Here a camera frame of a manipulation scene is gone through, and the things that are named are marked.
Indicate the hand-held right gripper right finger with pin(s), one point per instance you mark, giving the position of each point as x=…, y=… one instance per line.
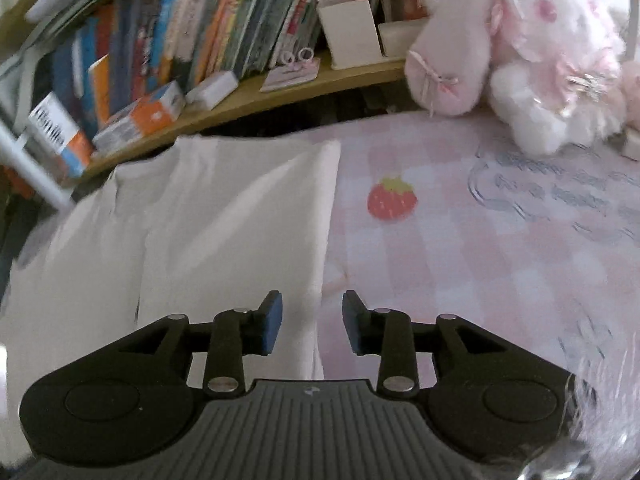
x=352, y=325

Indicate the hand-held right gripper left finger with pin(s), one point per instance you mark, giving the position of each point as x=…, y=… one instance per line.
x=270, y=322

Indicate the white t-shirt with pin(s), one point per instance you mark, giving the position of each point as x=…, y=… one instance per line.
x=200, y=220

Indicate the pink checked cartoon desk mat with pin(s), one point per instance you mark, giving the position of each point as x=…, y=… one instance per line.
x=450, y=270

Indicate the small white box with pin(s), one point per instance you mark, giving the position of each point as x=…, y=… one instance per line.
x=212, y=87

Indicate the flat orange white box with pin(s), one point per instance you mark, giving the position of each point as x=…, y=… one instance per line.
x=140, y=115

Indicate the tall white orange blue box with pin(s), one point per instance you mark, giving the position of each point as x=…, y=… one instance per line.
x=60, y=135

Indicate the white square pen holder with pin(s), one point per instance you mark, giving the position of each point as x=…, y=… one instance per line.
x=350, y=35

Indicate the low white holder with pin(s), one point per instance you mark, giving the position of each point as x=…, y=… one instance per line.
x=400, y=37

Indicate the row of colourful books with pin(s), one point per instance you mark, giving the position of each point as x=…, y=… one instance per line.
x=225, y=10

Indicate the white pink plush bunny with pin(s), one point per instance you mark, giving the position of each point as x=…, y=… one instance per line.
x=540, y=60

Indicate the wooden bookshelf with white frame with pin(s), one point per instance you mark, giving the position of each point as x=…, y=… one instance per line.
x=300, y=92

